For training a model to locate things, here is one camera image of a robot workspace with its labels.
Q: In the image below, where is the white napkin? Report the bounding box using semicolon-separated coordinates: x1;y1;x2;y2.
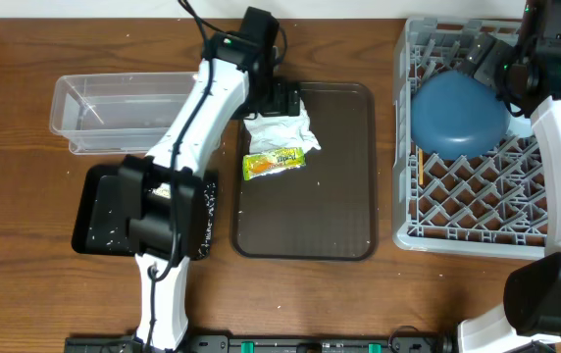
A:
244;101;321;154

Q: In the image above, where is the dark blue plate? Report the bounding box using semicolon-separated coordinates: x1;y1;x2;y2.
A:
410;71;510;160

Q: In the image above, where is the pile of rice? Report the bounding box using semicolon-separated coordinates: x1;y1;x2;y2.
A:
88;180;218;259

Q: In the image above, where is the wooden chopstick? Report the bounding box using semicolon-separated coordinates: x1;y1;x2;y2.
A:
417;147;424;186

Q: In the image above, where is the light blue bowl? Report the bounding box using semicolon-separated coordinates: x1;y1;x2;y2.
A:
507;116;534;138

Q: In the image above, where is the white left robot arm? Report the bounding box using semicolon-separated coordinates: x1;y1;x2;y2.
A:
118;29;282;352

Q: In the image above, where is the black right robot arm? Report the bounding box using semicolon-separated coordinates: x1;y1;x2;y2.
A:
438;0;561;352

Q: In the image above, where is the grey dishwasher rack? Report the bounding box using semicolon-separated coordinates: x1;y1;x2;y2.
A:
392;18;548;260

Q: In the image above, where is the black waste tray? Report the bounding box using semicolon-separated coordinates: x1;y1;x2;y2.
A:
71;164;221;261

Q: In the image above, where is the yellow snack wrapper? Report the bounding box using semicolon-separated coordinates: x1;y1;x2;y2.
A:
242;147;306;180

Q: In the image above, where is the brown serving tray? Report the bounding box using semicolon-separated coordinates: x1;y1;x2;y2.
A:
231;82;378;261

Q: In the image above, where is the clear plastic bin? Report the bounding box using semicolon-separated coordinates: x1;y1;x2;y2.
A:
49;72;197;155

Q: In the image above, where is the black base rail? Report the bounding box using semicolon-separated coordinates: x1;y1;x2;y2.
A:
63;335;461;353

